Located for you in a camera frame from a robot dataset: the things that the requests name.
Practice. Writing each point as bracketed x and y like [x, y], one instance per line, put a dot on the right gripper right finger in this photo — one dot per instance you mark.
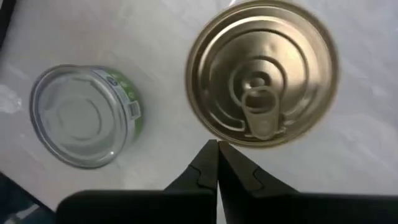
[295, 211]

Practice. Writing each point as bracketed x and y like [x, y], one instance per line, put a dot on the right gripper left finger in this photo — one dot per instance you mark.
[140, 208]

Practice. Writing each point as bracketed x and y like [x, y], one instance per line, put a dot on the green white label tuna can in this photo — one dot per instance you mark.
[81, 118]

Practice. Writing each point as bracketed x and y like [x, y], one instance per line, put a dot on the blue red label seafood can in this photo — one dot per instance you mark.
[280, 46]

